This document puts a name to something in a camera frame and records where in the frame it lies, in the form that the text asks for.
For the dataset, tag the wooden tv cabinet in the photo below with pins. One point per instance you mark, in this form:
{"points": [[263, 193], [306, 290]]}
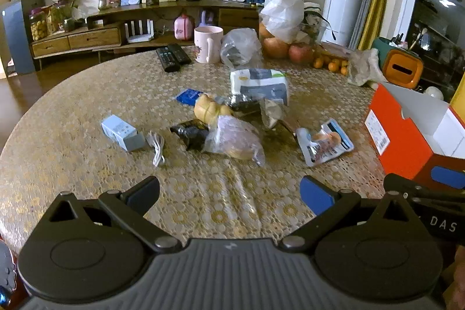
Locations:
{"points": [[94, 37]]}

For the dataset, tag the crumpled translucent bag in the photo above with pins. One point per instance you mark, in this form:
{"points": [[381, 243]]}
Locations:
{"points": [[365, 68]]}

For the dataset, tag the pile of tangerines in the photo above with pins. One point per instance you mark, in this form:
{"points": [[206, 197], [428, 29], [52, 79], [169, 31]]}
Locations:
{"points": [[332, 65]]}

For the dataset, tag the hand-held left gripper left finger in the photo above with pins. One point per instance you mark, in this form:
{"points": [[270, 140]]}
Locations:
{"points": [[145, 193]]}

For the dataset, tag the dark shiny wrapper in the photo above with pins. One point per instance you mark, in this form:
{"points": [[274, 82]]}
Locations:
{"points": [[241, 103]]}

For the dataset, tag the clear bag with bread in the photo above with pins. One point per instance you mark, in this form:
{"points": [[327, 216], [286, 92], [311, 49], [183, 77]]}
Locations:
{"points": [[232, 139]]}

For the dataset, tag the orange cardboard box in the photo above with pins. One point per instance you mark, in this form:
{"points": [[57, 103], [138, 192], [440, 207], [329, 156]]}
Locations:
{"points": [[403, 135]]}

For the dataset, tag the white ball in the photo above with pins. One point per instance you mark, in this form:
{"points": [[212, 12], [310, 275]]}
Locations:
{"points": [[434, 93]]}

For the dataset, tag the black remote control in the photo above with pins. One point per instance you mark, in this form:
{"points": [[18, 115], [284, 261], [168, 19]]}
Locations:
{"points": [[180, 54], [166, 59]]}

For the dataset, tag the small potted plant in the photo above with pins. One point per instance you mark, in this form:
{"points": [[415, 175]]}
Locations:
{"points": [[71, 14]]}

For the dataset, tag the red apple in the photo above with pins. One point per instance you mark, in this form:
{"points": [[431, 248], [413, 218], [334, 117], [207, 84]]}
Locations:
{"points": [[300, 54]]}

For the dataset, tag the jar with yellow contents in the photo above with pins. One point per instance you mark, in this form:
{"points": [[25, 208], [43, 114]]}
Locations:
{"points": [[39, 27]]}

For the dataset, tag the blue grey appliance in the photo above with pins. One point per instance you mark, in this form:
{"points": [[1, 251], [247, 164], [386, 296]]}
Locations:
{"points": [[16, 37]]}

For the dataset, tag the yellow dog plush toy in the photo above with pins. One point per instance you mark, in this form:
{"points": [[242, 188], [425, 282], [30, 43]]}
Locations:
{"points": [[209, 108]]}

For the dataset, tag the printed snack pouch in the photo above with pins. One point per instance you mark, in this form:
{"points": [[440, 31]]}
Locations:
{"points": [[323, 144]]}

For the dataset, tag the purple toy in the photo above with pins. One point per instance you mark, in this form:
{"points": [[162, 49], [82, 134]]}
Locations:
{"points": [[207, 18]]}

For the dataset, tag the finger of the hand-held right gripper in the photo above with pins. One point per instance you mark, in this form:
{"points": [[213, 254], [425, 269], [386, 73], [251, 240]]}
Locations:
{"points": [[448, 178], [407, 184]]}

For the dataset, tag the small white and blue box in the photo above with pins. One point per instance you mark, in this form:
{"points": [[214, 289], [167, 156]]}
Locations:
{"points": [[120, 132]]}

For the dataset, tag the blue packet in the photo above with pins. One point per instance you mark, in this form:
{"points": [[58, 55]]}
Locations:
{"points": [[188, 97]]}

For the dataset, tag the striped straw hat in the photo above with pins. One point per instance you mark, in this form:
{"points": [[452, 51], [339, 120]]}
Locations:
{"points": [[312, 10]]}

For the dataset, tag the pink mug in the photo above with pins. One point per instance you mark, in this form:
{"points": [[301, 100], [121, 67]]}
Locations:
{"points": [[207, 45]]}

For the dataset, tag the clear bag with dark item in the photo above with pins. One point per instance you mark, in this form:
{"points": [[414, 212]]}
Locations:
{"points": [[239, 48]]}

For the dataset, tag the round desktop with patterned cloth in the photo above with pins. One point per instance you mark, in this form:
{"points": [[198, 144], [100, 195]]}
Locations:
{"points": [[90, 88]]}

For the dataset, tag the white plastic bag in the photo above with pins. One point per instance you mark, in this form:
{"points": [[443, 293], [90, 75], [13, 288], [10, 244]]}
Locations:
{"points": [[285, 12]]}

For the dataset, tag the green and orange desktop bin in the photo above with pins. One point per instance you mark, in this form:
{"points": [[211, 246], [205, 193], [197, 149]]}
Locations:
{"points": [[401, 65]]}

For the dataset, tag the clear wrapper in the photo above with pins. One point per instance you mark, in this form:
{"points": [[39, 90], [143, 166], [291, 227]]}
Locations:
{"points": [[274, 115]]}

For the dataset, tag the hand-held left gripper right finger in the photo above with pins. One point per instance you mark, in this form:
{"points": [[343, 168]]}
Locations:
{"points": [[316, 195]]}

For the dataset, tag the white router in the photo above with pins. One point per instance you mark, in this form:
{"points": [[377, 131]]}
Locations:
{"points": [[138, 32]]}

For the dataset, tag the white and grey tissue pack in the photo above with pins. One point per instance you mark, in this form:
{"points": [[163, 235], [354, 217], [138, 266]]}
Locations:
{"points": [[259, 85]]}

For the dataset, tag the black snack packet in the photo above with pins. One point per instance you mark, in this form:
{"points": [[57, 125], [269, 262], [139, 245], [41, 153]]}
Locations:
{"points": [[189, 135]]}

